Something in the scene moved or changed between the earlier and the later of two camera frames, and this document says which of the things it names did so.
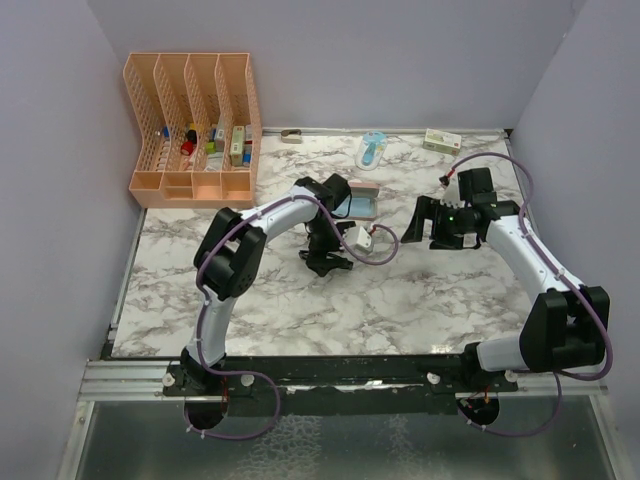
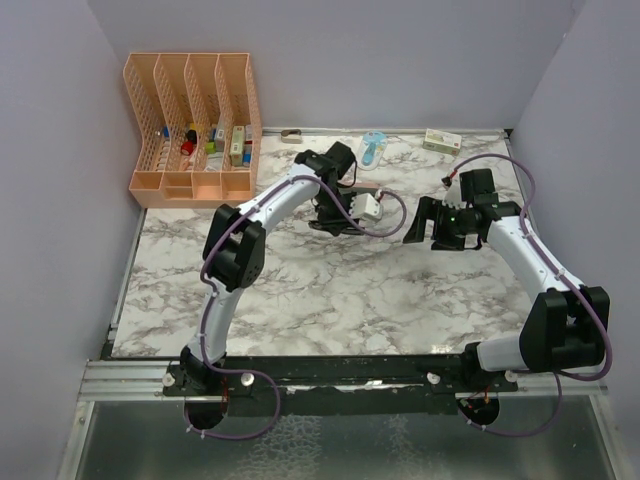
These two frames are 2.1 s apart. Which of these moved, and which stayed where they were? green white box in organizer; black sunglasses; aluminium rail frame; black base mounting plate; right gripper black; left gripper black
Moved: left gripper black; black sunglasses
Stayed: black base mounting plate; right gripper black; aluminium rail frame; green white box in organizer
